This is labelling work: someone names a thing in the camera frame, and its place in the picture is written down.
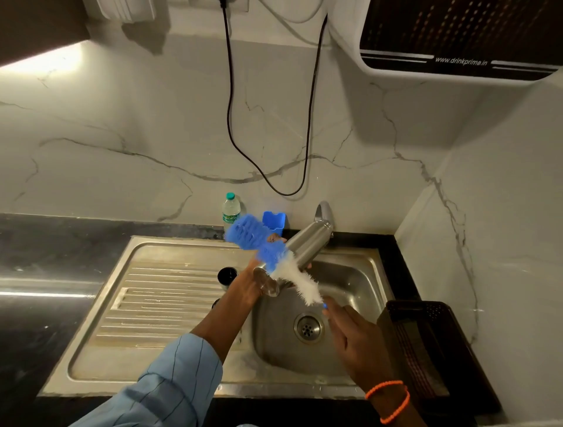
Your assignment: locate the black plastic basket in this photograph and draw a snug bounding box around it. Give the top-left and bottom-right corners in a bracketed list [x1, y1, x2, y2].
[377, 300, 503, 416]

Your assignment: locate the stainless steel water bottle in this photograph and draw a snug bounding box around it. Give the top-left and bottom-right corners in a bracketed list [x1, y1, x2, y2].
[252, 220, 334, 298]

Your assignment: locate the clear plastic water bottle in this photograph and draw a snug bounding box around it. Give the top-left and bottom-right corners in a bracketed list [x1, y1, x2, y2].
[222, 192, 242, 226]

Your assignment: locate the person's right hand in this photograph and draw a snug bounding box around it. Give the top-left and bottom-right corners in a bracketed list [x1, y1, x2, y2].
[322, 306, 400, 391]

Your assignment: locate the white wall socket plate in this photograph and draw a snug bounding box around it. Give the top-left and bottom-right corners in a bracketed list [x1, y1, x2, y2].
[188, 0, 250, 15]

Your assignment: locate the stainless steel kitchen sink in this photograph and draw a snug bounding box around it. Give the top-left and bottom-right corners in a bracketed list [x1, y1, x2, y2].
[40, 235, 450, 399]

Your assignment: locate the person's right forearm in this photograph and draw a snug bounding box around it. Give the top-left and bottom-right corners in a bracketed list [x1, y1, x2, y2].
[366, 382, 428, 427]

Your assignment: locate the white ribbed wall fixture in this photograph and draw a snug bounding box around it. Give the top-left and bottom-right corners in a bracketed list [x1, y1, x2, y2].
[84, 0, 157, 23]

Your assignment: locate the thin orange bead bracelet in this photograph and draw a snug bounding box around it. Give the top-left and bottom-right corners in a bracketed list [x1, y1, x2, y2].
[365, 380, 405, 400]

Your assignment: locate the black power cable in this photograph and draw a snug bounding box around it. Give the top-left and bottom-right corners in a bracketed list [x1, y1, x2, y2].
[218, 0, 329, 197]

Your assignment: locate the blue plastic holder cup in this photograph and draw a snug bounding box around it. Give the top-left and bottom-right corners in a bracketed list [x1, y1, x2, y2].
[262, 211, 287, 236]

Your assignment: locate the person's left hand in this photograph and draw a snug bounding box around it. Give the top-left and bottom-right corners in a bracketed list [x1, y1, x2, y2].
[234, 234, 287, 309]

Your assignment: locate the person's left forearm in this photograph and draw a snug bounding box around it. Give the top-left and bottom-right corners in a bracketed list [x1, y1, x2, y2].
[68, 282, 257, 427]

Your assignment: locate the metal sink drain strainer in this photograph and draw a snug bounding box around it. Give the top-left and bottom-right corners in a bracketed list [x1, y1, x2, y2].
[294, 313, 324, 344]

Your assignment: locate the white and black water purifier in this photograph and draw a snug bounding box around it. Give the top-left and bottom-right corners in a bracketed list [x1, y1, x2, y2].
[328, 0, 563, 86]

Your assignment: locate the blue and white bottle brush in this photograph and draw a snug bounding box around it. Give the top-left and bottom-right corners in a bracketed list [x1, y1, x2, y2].
[224, 214, 329, 309]

